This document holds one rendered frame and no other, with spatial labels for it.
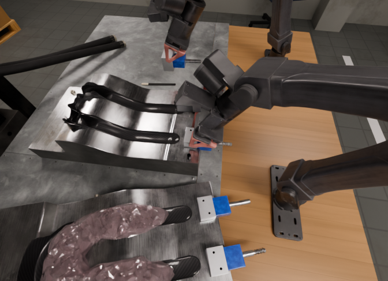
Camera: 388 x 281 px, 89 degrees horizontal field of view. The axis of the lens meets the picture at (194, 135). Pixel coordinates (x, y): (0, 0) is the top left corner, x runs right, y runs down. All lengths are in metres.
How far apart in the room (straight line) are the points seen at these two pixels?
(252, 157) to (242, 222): 0.20
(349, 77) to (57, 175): 0.72
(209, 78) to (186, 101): 0.06
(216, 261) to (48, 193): 0.50
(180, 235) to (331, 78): 0.42
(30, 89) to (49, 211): 2.04
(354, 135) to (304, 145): 1.37
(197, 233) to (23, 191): 0.51
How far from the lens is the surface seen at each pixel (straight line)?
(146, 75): 0.89
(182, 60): 0.71
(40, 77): 2.61
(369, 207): 1.82
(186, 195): 0.52
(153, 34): 1.15
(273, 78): 0.32
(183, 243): 0.51
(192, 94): 0.40
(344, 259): 0.67
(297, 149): 0.72
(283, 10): 0.81
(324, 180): 0.45
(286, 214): 0.61
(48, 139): 0.73
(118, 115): 0.63
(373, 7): 3.62
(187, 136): 0.53
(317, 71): 0.32
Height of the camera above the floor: 1.36
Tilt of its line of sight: 57 degrees down
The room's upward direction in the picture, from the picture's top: straight up
